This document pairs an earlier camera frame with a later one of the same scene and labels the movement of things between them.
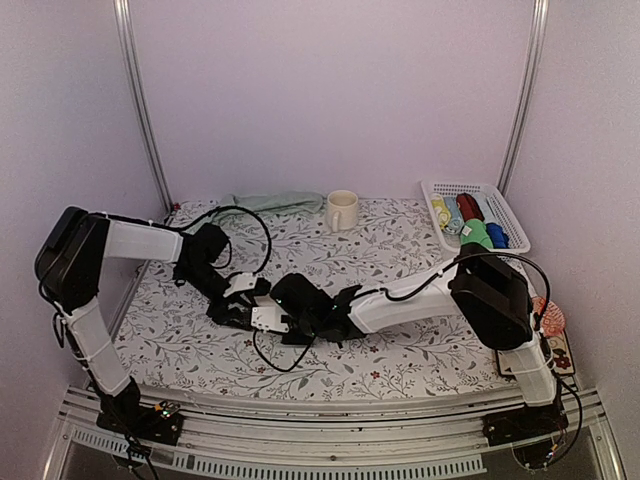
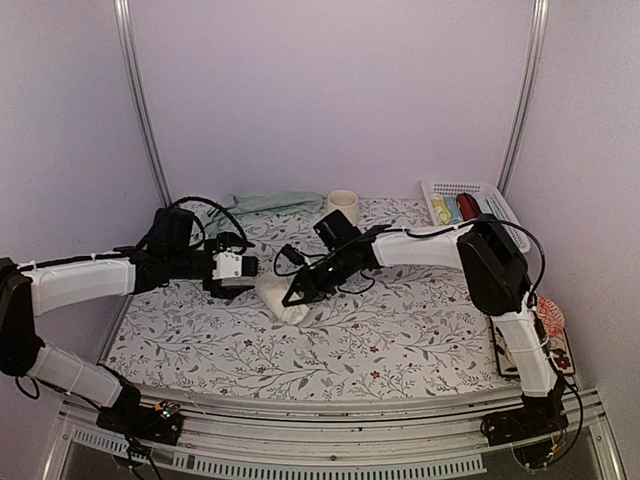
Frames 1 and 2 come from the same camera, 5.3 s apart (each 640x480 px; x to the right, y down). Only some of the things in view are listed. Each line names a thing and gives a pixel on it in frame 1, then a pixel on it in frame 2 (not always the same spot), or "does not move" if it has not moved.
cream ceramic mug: (342, 209) does not move
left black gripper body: (221, 310) → (216, 288)
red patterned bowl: (553, 322) does not move
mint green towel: (275, 203) does not move
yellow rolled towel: (442, 212) does not move
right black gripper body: (307, 327) → (326, 282)
